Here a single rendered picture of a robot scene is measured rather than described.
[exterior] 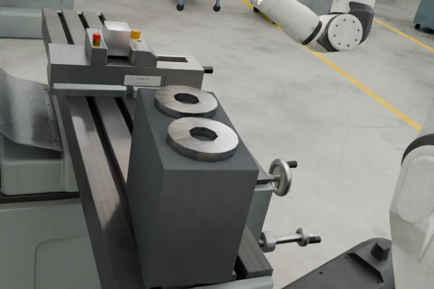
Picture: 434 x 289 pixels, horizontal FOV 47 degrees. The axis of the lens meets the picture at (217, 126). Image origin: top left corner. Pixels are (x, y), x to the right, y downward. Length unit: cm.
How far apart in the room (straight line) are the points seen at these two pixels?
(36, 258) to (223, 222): 71
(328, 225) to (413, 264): 146
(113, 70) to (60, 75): 11
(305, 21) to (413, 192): 41
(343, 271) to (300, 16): 65
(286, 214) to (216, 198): 190
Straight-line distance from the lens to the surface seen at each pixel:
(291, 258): 226
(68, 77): 114
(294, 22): 110
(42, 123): 117
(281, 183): 153
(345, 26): 110
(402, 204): 100
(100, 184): 86
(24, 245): 124
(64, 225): 121
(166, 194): 59
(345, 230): 255
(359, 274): 137
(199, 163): 59
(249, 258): 77
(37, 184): 115
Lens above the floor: 143
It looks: 27 degrees down
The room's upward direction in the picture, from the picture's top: 12 degrees clockwise
